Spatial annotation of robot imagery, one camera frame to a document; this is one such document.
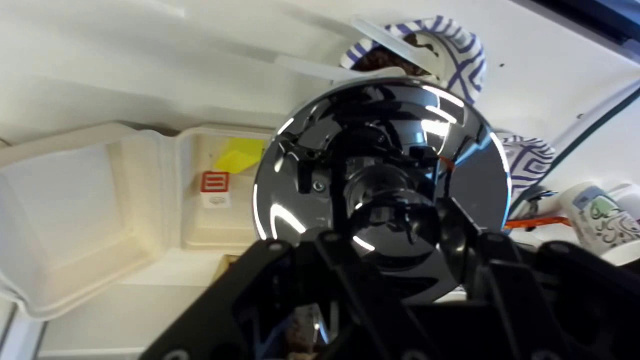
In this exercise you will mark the silver lid with knob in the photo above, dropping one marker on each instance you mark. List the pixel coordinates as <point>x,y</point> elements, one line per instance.
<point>380,150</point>

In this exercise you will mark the orange stick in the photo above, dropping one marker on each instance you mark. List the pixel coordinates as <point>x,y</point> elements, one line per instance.
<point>540,223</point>

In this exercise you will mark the white plastic fork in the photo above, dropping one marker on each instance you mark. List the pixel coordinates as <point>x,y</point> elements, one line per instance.
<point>320,69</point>

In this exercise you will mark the yellow paper note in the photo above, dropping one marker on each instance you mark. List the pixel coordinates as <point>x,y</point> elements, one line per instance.
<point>239,154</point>

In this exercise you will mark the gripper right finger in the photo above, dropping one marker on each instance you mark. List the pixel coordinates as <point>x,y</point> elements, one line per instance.
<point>560,295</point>

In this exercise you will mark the white plastic knife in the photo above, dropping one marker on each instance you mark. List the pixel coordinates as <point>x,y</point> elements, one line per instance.
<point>385,37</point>

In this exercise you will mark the white foam takeout container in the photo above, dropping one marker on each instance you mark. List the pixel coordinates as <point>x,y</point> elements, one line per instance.
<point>90,210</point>

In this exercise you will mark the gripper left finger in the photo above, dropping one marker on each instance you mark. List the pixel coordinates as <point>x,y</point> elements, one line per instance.
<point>235,295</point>

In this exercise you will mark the red and white sachet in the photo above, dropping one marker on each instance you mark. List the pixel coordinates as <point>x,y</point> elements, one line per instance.
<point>215,187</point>

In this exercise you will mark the green patterned paper cup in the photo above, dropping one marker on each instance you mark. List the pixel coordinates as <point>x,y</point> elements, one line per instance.
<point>600,217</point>

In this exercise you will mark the blue patterned paper plate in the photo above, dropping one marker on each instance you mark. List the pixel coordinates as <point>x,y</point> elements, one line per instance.
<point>465,50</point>
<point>527,160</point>

